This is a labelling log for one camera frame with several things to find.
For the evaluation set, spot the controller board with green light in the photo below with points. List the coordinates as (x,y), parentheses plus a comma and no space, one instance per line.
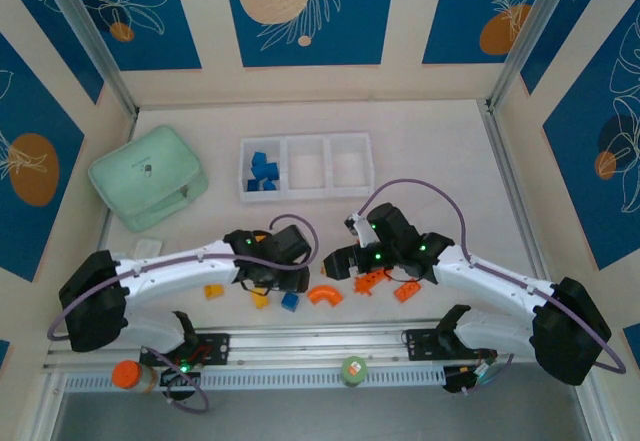
(182,368)
(481,372)

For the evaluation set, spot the clear plastic bag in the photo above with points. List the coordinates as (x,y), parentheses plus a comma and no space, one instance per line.
(147,247)

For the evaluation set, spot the jar with orange lid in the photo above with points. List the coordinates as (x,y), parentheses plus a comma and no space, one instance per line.
(127,375)

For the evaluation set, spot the aluminium side rail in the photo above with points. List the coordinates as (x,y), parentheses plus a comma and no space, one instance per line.
(131,122)
(500,151)

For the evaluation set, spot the long pegged orange lego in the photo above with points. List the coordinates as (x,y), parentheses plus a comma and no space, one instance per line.
(367,282)

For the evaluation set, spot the long yellow lego brick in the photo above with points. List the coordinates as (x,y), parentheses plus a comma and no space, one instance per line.
(259,235)

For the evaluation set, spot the small yellow lego brick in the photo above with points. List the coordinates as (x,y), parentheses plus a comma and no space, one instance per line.
(213,291)
(260,302)

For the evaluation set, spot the green cylinder with sticker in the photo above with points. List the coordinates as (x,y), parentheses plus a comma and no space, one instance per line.
(353,371)

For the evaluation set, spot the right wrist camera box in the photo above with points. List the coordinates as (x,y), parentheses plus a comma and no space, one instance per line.
(365,233)

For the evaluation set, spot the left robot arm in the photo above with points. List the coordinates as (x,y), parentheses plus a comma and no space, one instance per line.
(170,271)

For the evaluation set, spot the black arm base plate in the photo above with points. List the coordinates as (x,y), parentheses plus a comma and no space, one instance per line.
(215,348)
(422,343)

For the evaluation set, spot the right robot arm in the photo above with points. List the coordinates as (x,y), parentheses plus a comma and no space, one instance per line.
(490,281)

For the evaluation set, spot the white three-compartment container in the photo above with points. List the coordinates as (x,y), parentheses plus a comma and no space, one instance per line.
(350,166)

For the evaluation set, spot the curved orange lego piece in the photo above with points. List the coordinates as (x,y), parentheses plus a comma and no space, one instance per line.
(325,295)

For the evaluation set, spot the mint green zip pouch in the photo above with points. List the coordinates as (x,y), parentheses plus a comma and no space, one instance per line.
(145,171)

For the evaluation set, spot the small blue lego brick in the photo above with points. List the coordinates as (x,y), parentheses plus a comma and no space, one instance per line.
(253,185)

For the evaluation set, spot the aluminium front rail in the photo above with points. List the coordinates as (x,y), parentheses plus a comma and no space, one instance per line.
(310,346)

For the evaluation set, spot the aluminium frame post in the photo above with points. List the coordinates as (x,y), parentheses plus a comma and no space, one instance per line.
(91,36)
(530,36)

